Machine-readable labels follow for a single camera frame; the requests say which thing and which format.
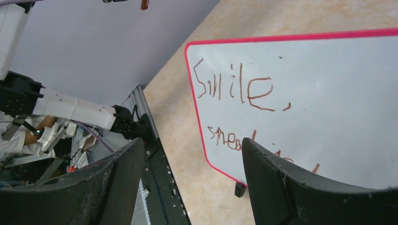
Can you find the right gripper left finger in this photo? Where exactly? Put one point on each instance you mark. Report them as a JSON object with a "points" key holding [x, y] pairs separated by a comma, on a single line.
{"points": [[101, 193]]}

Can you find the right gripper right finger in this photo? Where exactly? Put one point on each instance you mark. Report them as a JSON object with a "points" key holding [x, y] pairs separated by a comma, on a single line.
{"points": [[282, 193]]}

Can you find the pink-framed whiteboard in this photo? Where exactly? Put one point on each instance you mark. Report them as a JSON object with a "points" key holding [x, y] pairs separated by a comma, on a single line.
{"points": [[327, 102]]}

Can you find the white marker pen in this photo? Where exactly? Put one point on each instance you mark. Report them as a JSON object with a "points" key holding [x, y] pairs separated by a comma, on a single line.
{"points": [[144, 4]]}

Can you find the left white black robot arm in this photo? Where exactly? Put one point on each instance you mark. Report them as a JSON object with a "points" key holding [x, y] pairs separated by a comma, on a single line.
{"points": [[21, 97]]}

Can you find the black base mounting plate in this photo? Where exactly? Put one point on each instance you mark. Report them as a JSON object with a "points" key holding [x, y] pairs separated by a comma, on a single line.
{"points": [[163, 201]]}

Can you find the person in white shirt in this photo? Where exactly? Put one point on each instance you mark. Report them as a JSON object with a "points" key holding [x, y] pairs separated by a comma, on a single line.
{"points": [[25, 142]]}

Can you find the aluminium frame rail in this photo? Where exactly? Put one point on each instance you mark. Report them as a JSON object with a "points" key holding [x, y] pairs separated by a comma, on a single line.
{"points": [[137, 102]]}

